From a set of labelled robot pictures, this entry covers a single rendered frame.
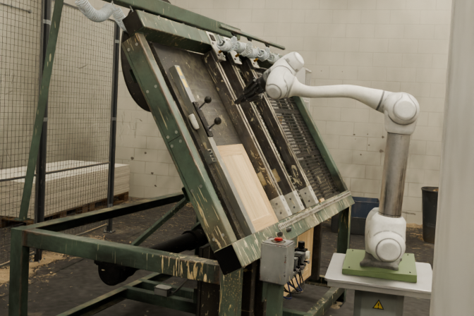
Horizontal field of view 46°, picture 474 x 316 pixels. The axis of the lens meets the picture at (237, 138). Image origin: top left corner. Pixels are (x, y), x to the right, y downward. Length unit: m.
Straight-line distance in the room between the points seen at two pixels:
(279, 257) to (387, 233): 0.48
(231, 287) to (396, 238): 0.76
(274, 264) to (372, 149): 5.86
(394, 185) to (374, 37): 5.85
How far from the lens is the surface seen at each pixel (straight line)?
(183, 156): 2.64
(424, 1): 8.40
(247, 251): 2.66
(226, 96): 3.32
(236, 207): 2.81
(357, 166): 8.28
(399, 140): 2.56
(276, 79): 2.55
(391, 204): 2.60
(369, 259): 2.87
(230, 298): 2.64
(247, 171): 3.13
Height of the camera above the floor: 1.51
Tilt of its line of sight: 3 degrees down
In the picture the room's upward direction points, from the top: 3 degrees clockwise
